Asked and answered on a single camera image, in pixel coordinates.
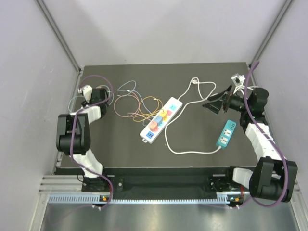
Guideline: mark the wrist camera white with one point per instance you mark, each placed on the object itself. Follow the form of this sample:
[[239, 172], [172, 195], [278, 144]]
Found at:
[[238, 80], [86, 91]]

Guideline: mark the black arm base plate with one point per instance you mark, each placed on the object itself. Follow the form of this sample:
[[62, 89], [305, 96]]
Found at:
[[149, 180]]

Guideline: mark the grey slotted cable duct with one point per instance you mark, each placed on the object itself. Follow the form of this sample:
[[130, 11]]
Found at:
[[100, 200]]

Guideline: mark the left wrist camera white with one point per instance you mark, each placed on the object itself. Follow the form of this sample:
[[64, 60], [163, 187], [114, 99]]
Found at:
[[86, 91]]

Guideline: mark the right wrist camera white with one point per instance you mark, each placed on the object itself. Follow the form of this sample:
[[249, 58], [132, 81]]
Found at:
[[238, 80]]

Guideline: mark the salmon charger plug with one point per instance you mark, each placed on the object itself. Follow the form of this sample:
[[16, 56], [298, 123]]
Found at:
[[153, 126]]

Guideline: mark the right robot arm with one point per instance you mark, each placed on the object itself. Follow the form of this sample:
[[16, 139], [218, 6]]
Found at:
[[274, 177]]

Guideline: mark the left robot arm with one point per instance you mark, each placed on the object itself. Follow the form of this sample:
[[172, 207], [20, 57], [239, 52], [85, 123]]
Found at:
[[73, 130]]

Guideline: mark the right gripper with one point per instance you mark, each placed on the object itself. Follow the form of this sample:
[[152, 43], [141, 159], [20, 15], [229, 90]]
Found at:
[[228, 97]]

